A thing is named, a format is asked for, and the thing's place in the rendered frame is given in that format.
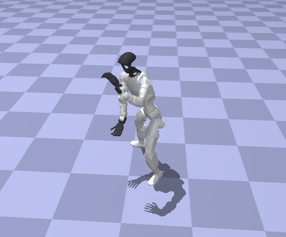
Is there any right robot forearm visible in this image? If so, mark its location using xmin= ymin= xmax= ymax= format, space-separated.
xmin=119 ymin=101 xmax=127 ymax=121

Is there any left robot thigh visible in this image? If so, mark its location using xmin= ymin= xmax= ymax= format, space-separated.
xmin=144 ymin=113 xmax=165 ymax=161

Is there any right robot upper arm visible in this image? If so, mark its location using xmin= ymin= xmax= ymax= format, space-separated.
xmin=118 ymin=72 xmax=128 ymax=102

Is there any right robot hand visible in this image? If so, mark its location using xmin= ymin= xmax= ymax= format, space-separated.
xmin=111 ymin=117 xmax=126 ymax=136

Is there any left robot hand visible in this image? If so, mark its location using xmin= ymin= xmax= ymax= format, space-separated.
xmin=101 ymin=73 xmax=122 ymax=94

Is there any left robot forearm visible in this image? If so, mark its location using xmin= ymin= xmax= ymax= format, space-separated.
xmin=117 ymin=86 xmax=144 ymax=105

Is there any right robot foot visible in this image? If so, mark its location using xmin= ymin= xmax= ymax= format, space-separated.
xmin=131 ymin=140 xmax=146 ymax=148

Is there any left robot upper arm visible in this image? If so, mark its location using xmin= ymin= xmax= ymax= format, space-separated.
xmin=134 ymin=76 xmax=152 ymax=107

